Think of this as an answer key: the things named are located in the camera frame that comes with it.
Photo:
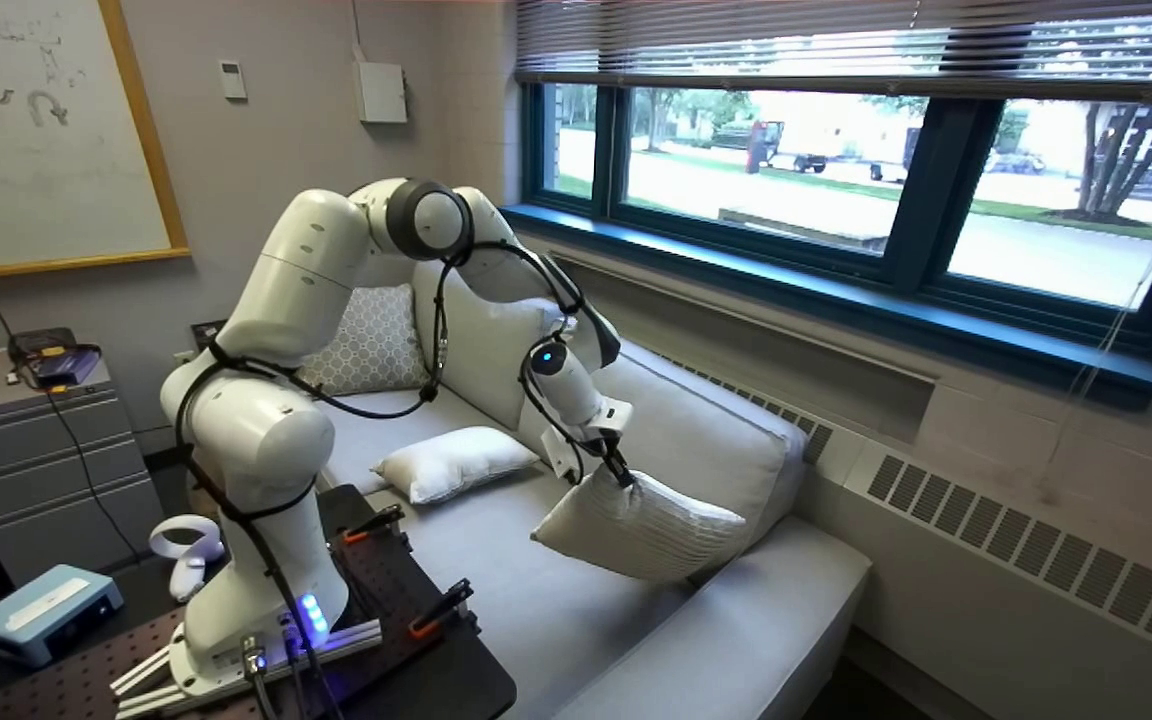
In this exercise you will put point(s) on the plain white pillow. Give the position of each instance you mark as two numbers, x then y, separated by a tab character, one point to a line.
642	532
450	463

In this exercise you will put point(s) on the tree trunk outside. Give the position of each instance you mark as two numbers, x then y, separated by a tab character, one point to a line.
1116	166

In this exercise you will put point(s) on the horizontal window blinds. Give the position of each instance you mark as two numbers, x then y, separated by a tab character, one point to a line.
800	43

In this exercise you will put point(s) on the blue electronics box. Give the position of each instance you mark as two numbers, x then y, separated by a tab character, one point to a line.
43	613

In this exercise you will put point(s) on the beige radiator cover with grille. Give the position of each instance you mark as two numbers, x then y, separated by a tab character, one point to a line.
1041	552

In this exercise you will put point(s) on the grey fabric couch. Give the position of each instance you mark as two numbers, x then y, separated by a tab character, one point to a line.
682	665

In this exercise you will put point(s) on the grey patterned pillow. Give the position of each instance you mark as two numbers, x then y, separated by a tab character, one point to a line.
368	342

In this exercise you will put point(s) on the silver robot base rail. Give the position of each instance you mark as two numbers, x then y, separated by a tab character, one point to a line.
336	642

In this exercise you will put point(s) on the black device with blue part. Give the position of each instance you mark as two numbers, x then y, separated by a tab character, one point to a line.
48	359

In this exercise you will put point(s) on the black orange clamp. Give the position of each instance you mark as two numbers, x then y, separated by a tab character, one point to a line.
440	606
372	524

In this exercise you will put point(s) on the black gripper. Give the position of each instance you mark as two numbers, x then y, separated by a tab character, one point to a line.
610	448

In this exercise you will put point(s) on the perforated brown mat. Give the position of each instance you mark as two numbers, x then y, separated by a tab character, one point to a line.
56	681

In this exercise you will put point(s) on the white wall thermostat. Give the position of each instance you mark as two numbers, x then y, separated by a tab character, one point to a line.
235	80

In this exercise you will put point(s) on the wide teal framed window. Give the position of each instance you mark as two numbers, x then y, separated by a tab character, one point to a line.
922	185

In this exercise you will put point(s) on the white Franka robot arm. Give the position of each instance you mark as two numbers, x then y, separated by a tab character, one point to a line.
257	442

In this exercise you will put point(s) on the white truck outside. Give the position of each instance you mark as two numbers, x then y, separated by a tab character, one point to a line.
842	147

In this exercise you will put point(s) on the grey filing cabinet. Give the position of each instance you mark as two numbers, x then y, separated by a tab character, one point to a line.
30	452

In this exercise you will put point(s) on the white wall box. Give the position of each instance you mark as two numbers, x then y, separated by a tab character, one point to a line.
381	93

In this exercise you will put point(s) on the black robot table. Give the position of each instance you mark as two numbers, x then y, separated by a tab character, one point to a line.
440	665

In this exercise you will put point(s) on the wood framed whiteboard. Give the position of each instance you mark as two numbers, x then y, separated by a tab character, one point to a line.
43	175

